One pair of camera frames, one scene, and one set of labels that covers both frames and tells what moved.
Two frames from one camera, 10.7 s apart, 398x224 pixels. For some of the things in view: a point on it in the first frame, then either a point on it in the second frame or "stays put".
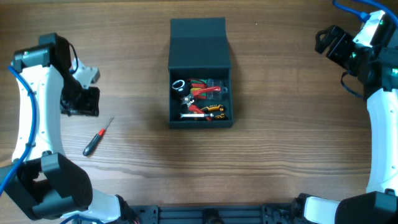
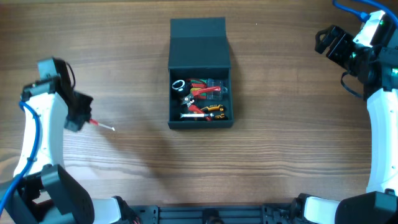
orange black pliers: (214, 107) stays put
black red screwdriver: (95, 139) to (95, 122)
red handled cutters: (189, 100) stays put
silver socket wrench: (196, 115) stays put
